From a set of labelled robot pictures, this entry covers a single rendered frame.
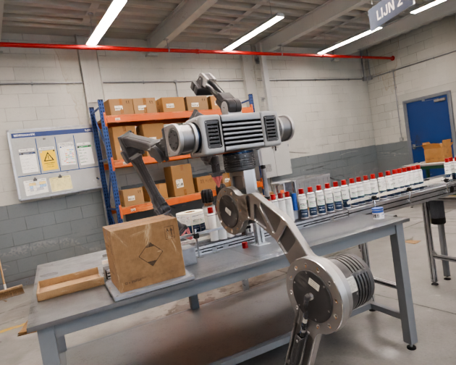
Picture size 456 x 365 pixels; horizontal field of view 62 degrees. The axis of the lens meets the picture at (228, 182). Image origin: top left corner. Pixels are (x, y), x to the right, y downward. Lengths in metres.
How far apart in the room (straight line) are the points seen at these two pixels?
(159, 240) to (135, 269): 0.16
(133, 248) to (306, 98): 7.80
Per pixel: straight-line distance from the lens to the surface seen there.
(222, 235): 2.27
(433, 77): 10.01
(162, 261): 1.75
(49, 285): 2.27
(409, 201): 3.17
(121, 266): 1.72
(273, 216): 1.35
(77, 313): 1.70
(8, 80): 6.57
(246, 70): 8.14
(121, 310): 1.76
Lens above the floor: 1.33
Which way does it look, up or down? 3 degrees down
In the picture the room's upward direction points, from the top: 9 degrees counter-clockwise
